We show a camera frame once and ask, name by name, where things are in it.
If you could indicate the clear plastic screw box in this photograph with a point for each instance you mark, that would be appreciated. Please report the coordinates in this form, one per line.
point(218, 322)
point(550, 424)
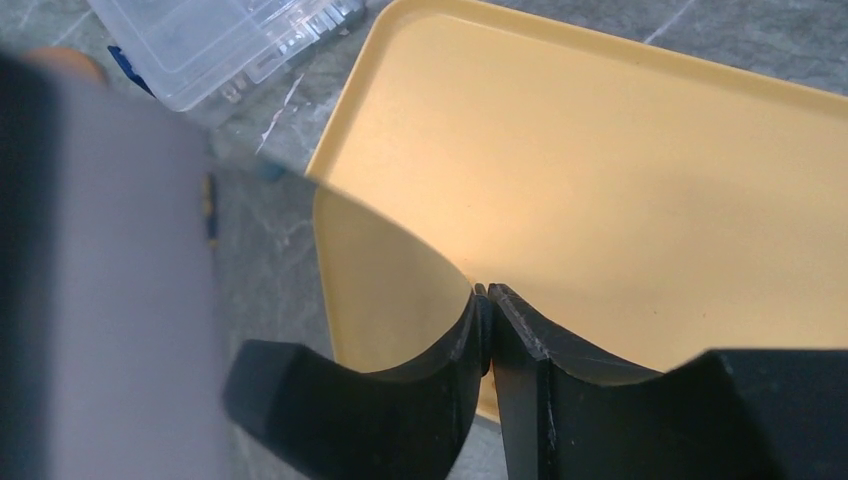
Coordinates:
point(186, 52)

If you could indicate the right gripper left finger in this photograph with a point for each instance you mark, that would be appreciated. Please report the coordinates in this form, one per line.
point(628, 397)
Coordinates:
point(330, 422)

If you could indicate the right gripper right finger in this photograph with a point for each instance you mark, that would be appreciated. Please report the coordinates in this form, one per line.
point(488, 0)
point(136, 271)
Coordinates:
point(571, 410)

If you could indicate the brown round coaster right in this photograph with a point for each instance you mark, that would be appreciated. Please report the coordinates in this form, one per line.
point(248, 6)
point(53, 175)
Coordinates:
point(68, 61)

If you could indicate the yellow serving tray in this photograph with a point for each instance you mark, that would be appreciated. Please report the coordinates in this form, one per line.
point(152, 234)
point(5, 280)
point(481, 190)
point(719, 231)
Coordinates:
point(653, 203)

